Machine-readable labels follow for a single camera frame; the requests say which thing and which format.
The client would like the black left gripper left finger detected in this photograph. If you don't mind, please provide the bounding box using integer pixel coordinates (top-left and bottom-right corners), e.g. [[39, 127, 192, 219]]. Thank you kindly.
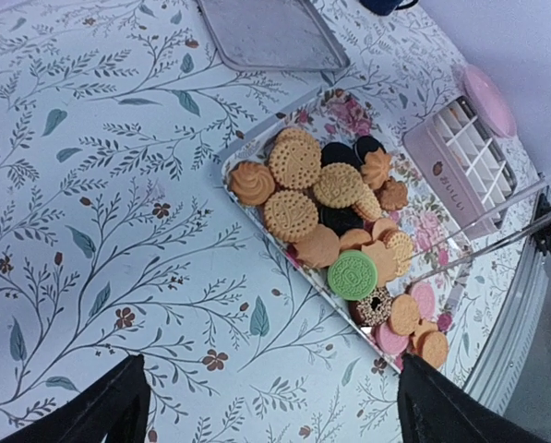
[[2, 354, 150, 443]]

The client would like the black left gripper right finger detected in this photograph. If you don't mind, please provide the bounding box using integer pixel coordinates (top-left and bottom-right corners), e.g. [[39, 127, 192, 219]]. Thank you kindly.
[[397, 353, 542, 442]]

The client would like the pink sandwich cookie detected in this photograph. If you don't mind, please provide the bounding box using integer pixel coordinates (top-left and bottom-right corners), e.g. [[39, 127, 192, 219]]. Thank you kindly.
[[374, 322, 410, 355]]

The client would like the chocolate sprinkle cookie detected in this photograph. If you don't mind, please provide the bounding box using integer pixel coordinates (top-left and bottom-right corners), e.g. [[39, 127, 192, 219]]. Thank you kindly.
[[348, 287, 392, 327]]

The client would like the green sandwich cookie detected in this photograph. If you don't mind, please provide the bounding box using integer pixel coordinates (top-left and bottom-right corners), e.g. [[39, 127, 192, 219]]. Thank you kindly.
[[327, 250, 378, 301]]

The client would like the round beige biscuit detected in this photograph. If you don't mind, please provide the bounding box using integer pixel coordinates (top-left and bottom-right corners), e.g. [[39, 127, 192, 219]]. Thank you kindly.
[[263, 190, 318, 243], [269, 139, 321, 190]]

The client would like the beige sandwich biscuit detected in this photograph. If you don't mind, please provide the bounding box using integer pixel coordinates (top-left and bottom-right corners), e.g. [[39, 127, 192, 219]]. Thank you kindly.
[[312, 162, 365, 209]]

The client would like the pink divided cookie tin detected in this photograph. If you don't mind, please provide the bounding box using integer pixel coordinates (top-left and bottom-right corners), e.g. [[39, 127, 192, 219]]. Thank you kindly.
[[402, 96, 518, 227]]

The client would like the orange swirl cookie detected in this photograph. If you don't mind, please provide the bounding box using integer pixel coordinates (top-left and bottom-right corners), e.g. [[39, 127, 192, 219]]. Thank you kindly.
[[230, 162, 276, 206]]

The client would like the black sandwich cookie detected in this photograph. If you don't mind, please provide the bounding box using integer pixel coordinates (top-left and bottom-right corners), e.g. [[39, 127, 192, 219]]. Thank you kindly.
[[321, 142, 362, 170], [353, 136, 386, 163]]

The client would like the pink plate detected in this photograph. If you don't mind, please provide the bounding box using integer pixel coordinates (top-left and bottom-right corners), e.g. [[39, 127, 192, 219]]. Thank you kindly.
[[462, 64, 517, 138]]

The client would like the silver tin lid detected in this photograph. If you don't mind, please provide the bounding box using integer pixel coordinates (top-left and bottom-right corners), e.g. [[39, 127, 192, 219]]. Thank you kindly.
[[198, 0, 350, 72]]

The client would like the dark blue mug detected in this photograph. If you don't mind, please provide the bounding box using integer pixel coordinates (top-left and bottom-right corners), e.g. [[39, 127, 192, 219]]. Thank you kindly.
[[359, 0, 419, 17]]

